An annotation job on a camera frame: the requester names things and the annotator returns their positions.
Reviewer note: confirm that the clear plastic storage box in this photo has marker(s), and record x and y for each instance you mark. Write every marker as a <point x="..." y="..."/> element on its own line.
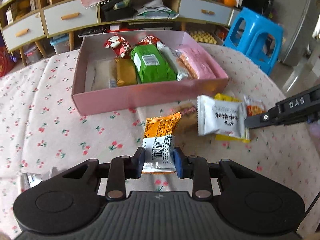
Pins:
<point x="32" y="55"/>
<point x="59" y="43"/>

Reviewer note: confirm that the blue plastic stool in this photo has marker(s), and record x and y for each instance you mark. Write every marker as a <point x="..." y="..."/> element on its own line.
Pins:
<point x="252" y="30"/>

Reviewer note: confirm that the orange fruit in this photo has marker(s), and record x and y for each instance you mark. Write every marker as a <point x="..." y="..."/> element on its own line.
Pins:
<point x="230" y="1"/>

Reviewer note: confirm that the grey refrigerator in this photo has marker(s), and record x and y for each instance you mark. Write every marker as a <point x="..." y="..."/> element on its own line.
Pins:
<point x="300" y="30"/>

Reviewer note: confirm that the black microwave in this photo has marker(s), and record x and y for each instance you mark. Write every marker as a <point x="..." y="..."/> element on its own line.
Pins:
<point x="256" y="0"/>

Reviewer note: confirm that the white and grey snack packet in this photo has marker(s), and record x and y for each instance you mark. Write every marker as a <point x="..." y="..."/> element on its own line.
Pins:
<point x="220" y="116"/>

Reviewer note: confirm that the small white box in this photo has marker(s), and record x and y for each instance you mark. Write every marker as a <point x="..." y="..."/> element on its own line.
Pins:
<point x="10" y="16"/>

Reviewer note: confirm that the black box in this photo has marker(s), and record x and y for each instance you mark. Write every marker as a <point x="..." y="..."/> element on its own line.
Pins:
<point x="118" y="11"/>

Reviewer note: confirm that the wooden cabinet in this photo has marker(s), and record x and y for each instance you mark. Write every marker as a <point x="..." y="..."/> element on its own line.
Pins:
<point x="100" y="17"/>

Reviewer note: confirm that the small orange snack packet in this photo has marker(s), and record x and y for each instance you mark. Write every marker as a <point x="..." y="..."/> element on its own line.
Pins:
<point x="255" y="106"/>

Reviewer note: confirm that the red gift bag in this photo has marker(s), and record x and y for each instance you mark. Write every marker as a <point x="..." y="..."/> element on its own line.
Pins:
<point x="6" y="62"/>

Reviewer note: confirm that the black keyboard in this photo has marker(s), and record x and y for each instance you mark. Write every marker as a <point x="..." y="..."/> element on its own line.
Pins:
<point x="91" y="31"/>

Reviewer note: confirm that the orange and white snack packet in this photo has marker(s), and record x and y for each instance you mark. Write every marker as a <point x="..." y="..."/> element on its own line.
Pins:
<point x="160" y="135"/>

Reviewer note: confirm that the green snack packet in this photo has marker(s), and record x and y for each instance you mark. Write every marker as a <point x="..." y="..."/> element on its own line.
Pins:
<point x="152" y="65"/>

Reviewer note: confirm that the pink wafer packet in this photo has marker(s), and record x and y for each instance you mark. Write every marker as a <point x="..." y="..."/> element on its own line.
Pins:
<point x="200" y="62"/>

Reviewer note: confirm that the pink cardboard box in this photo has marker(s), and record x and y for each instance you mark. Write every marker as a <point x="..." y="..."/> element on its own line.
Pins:
<point x="150" y="97"/>

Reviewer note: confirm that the cherry print tablecloth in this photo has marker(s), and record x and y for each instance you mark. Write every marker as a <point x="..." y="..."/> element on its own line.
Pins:
<point x="50" y="120"/>

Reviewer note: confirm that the white chocolate cake packet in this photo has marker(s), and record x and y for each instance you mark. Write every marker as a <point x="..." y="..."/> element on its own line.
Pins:
<point x="175" y="63"/>

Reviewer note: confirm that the small silver candy packet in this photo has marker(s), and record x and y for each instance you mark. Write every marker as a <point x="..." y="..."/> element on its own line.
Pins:
<point x="32" y="180"/>

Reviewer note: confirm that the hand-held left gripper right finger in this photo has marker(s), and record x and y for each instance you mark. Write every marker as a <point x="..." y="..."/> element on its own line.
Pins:
<point x="178" y="162"/>

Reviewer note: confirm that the yellow snack packet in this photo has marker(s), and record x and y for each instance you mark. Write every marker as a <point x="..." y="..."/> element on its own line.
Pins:
<point x="223" y="97"/>

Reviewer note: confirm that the yellow egg tray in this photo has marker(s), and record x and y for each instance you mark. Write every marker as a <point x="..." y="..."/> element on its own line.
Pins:
<point x="202" y="37"/>

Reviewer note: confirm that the golden brown snack packet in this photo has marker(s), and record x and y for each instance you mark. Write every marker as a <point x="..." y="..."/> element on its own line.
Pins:
<point x="126" y="72"/>

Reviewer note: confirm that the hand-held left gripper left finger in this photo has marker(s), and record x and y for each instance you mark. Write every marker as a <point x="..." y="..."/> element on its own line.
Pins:
<point x="140" y="162"/>

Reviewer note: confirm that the white cabinet drawer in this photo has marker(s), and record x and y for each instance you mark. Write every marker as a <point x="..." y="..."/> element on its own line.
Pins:
<point x="23" y="31"/>
<point x="206" y="11"/>
<point x="71" y="17"/>

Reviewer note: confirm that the red flat box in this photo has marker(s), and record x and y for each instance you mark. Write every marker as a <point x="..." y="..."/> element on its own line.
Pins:
<point x="117" y="27"/>

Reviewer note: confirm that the pile of papers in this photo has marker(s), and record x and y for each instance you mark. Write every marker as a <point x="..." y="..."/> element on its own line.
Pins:
<point x="156" y="10"/>

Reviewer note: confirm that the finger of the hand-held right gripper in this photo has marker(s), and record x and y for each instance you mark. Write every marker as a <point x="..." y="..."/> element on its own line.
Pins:
<point x="260" y="120"/>

